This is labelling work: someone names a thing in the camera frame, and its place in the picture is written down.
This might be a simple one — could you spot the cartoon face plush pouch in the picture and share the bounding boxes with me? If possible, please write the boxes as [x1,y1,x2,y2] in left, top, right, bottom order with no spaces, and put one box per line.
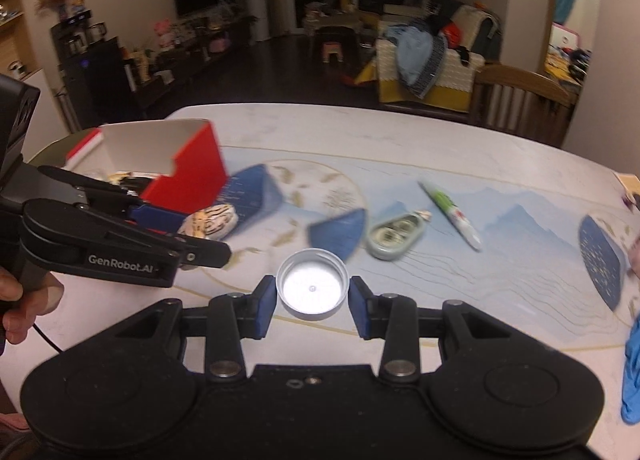
[178,203,239,241]

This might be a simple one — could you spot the white bottle cap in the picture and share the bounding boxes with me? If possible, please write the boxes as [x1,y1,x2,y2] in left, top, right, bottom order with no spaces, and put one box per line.
[276,247,349,319]

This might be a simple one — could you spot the green correction tape dispenser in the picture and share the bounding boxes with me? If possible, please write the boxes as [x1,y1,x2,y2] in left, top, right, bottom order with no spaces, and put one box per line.
[366,211,432,261]

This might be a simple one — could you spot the green white glue pen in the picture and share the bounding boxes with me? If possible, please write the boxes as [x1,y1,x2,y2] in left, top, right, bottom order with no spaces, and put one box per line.
[419,179,483,252]

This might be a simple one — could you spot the person's left hand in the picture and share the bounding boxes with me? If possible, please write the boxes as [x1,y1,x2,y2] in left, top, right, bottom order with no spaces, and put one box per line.
[1,269,64,345]

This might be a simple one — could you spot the red cardboard box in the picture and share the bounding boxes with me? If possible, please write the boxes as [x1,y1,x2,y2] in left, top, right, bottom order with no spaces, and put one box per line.
[65,119,228,215]

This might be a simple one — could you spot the patterned table mat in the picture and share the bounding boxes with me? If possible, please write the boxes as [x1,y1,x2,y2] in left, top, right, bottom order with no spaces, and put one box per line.
[186,148,639,350]

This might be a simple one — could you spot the pink plush toy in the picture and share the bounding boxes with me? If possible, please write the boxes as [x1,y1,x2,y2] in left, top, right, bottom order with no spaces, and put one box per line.
[153,19,175,50]

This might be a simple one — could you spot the pink stool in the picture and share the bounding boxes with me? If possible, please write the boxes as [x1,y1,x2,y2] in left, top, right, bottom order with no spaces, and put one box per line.
[322,42,344,64]

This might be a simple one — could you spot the wooden chair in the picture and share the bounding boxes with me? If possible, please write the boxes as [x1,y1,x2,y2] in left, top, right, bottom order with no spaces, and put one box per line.
[469,64,574,148]

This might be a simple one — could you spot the sofa with clothes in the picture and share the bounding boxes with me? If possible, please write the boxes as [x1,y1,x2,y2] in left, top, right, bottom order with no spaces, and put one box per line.
[355,0,502,115]

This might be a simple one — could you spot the blue rubber gloves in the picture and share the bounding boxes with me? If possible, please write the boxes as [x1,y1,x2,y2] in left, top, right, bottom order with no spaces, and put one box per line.
[620,317,640,425]

